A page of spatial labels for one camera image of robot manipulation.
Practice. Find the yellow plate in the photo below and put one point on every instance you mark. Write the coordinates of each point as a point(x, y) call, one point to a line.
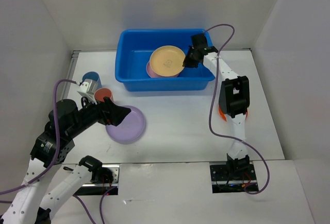
point(167, 61)

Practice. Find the blue cup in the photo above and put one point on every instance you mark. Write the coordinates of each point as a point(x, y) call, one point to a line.
point(93, 76)

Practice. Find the purple plate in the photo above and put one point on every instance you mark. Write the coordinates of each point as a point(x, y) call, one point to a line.
point(130, 129)

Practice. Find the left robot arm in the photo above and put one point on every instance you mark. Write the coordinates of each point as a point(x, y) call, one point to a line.
point(32, 203)

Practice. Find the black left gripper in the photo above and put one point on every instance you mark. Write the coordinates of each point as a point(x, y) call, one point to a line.
point(110, 113)

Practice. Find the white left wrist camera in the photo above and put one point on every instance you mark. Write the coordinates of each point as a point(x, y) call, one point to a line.
point(87, 90)

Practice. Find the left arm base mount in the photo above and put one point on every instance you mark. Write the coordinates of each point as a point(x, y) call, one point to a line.
point(107, 178)

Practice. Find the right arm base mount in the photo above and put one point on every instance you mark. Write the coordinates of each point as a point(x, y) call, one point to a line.
point(222, 181)

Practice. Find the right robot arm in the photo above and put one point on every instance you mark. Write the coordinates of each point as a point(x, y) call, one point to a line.
point(233, 102)

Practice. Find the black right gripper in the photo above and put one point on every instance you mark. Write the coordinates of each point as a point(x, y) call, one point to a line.
point(187, 63)

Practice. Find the blue plastic bin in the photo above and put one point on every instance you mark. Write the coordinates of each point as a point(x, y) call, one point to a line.
point(133, 53)

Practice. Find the pink plate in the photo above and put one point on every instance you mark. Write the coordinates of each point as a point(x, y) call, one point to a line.
point(150, 72)

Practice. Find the orange plate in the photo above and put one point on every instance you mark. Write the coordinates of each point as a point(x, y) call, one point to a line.
point(223, 115)

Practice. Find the salmon pink cup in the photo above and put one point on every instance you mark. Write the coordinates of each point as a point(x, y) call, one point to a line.
point(104, 95)

